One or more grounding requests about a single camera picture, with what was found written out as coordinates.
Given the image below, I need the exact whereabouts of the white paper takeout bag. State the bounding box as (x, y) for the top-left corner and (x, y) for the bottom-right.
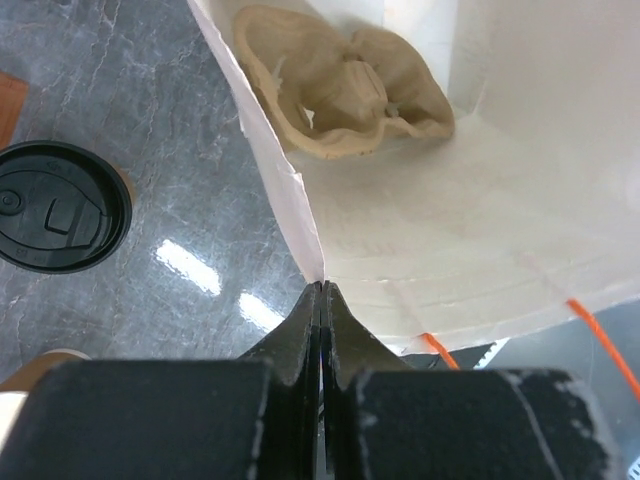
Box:
(187, 0), (640, 401)

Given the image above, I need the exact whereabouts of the brown paper cup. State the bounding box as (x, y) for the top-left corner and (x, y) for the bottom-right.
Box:
(1, 349), (90, 447)
(115, 166), (136, 205)

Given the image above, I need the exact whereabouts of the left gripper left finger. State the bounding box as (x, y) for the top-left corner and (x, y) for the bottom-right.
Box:
(1, 284), (320, 479)

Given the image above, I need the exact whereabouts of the orange compartment tray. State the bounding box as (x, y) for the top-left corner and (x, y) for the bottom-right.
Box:
(0, 72), (29, 149)

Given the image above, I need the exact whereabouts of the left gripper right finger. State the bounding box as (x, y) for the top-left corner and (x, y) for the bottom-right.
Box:
(322, 283), (627, 479)

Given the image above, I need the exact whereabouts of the black plastic cup lid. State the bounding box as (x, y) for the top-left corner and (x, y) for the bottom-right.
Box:
(1, 140), (133, 274)

